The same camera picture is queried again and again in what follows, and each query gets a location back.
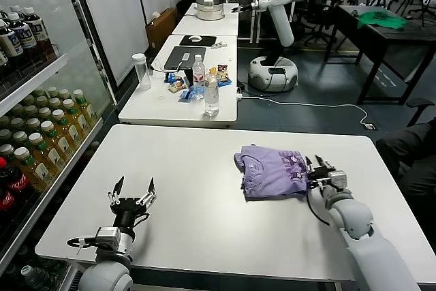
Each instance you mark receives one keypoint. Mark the small black box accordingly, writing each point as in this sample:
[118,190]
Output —
[188,78]

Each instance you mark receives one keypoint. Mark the clear bottle green label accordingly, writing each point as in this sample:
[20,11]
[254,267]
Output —
[34,279]

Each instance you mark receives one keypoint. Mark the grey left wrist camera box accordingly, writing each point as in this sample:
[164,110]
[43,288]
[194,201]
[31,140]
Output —
[107,236]

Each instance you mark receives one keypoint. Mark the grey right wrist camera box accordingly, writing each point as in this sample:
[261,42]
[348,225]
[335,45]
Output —
[338,179]

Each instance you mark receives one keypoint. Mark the cream snack pack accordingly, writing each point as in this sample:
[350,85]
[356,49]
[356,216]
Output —
[176,87]

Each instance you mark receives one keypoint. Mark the metal steamer pot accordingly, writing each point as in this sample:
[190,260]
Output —
[209,8]

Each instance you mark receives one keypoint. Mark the glass door drinks cabinet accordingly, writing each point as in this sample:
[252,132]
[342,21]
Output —
[30,78]

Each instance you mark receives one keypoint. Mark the purple t-shirt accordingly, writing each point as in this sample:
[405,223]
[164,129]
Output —
[272,175]

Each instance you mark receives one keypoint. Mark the person in black clothes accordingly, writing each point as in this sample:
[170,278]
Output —
[419,154]

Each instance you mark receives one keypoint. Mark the small grey clip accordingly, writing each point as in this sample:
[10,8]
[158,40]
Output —
[218,45]

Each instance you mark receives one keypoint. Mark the white floor adapter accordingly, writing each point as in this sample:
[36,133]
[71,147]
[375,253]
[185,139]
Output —
[369,126]

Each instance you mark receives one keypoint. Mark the white power strip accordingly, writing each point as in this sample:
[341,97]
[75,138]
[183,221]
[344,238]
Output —
[238,94]

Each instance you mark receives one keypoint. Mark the yellow tea bottle white cap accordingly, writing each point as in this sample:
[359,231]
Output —
[52,92]
[32,171]
[54,144]
[81,107]
[33,124]
[44,114]
[30,111]
[5,151]
[54,104]
[64,131]
[63,95]
[41,101]
[73,119]
[17,124]
[4,134]
[19,137]
[44,158]

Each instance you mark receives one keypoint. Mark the blue white snack pack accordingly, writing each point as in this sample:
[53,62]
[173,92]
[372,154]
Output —
[223,81]

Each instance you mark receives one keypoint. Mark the clear unlabelled water bottle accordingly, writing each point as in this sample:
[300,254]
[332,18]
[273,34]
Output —
[211,96]

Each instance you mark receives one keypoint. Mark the white humanoid robot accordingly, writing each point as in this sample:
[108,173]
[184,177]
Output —
[281,22]

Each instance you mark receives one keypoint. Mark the green cloth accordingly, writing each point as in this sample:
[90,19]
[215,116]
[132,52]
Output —
[378,20]

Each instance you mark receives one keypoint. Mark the white computer mouse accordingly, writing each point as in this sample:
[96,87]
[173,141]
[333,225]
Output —
[195,39]

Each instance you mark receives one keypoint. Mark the black laptop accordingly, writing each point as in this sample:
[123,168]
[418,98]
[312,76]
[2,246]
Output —
[185,57]

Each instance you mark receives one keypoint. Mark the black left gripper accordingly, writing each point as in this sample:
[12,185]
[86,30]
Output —
[129,211]

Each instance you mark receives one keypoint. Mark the black table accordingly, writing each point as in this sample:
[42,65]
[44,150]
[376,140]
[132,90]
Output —
[385,42]

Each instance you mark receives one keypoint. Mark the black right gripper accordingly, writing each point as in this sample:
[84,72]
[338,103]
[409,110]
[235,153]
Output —
[320,176]

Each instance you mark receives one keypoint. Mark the black mouse pad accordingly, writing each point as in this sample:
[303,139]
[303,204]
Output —
[207,40]

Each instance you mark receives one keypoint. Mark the brown cardboard box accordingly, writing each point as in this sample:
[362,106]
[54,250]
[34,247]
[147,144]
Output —
[160,30]

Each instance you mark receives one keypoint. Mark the dark tea bottle white cap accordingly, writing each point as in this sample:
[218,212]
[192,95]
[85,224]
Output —
[22,37]
[8,45]
[35,28]
[15,10]

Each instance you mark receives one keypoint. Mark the cola bottle red label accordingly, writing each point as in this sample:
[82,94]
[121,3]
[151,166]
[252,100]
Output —
[5,200]
[17,182]

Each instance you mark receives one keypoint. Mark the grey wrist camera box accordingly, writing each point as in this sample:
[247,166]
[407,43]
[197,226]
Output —
[338,179]
[107,236]

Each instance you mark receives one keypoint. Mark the water bottle red label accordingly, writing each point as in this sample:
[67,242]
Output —
[198,73]

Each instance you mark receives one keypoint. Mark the white rectangular table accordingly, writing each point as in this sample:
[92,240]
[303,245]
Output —
[204,27]
[150,107]
[230,13]

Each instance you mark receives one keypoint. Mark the clear tumbler white lid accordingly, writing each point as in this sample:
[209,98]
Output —
[141,73]

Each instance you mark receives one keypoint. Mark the yellow snack pack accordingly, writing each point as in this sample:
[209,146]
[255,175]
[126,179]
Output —
[212,71]

